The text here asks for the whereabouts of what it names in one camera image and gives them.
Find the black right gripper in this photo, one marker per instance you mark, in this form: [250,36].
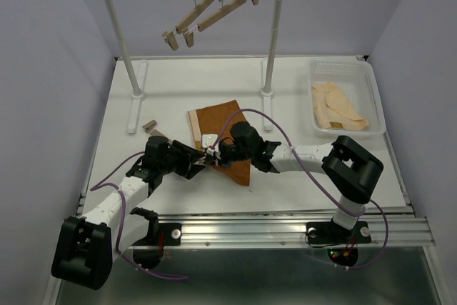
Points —
[219,161]

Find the aluminium rail frame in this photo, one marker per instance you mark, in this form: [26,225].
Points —
[264,259]

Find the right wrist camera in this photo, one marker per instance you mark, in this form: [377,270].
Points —
[209,144]

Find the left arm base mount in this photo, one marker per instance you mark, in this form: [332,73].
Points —
[144,238]

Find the white clothes rack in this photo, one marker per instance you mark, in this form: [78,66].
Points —
[137,78]

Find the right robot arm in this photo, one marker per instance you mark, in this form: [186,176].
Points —
[353,170]

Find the wooden clip hanger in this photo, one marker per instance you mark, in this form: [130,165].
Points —
[150,129]
[219,14]
[182,28]

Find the cream underwear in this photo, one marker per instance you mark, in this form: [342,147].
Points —
[333,109]

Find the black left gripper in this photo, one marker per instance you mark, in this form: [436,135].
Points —
[186,158]

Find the white plastic laundry basket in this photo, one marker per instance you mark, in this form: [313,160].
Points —
[357,81]

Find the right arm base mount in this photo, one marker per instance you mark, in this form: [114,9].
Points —
[341,243]

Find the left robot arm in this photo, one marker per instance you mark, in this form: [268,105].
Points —
[88,246]

